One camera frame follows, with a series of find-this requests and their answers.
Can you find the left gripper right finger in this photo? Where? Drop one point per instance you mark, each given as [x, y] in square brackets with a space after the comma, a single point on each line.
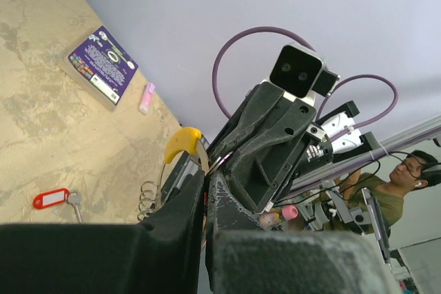
[242, 257]

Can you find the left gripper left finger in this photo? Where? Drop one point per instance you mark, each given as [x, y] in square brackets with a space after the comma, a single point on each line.
[160, 254]

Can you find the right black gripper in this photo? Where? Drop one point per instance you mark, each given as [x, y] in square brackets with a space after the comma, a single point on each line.
[264, 132]

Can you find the red key tag with key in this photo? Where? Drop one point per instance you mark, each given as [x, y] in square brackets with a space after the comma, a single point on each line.
[59, 196]

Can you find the pink character bottle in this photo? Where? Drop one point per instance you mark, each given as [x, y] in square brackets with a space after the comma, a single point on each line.
[277, 215]

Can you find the pink eraser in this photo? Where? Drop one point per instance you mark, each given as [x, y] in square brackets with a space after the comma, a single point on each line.
[146, 98]

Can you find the person in olive shirt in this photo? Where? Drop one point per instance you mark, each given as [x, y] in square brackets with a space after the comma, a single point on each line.
[412, 174]

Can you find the purple booklet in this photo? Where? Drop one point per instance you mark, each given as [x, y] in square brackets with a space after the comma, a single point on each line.
[101, 66]

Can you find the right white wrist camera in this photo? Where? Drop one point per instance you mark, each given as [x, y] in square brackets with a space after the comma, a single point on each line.
[302, 74]

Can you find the aluminium frame rail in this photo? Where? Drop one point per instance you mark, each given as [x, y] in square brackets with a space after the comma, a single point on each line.
[408, 138]

